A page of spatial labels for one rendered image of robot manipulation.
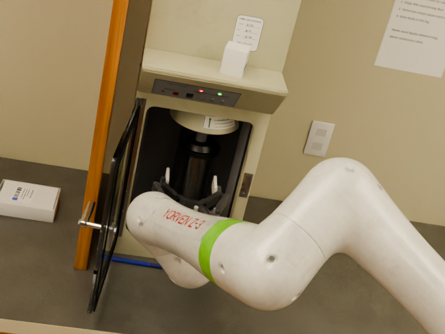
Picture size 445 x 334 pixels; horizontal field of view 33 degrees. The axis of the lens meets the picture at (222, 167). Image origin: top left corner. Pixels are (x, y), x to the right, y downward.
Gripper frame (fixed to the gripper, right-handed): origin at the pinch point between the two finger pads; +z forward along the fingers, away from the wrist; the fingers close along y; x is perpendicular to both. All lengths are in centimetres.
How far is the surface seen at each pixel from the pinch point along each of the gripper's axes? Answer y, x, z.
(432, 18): -62, -41, 43
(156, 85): 12.8, -26.3, -8.0
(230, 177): -11.4, 3.1, 10.7
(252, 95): -8.1, -29.3, -10.4
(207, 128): -1.4, -14.2, 0.7
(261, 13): -7.1, -44.9, -1.1
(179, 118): 5.6, -14.1, 3.9
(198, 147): -0.6, -6.7, 5.1
